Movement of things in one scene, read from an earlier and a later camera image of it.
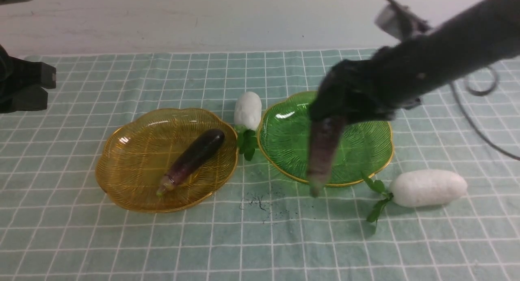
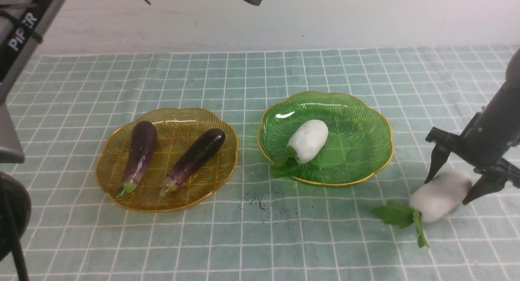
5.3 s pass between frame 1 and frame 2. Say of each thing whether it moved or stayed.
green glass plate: stayed
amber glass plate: stayed
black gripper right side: moved
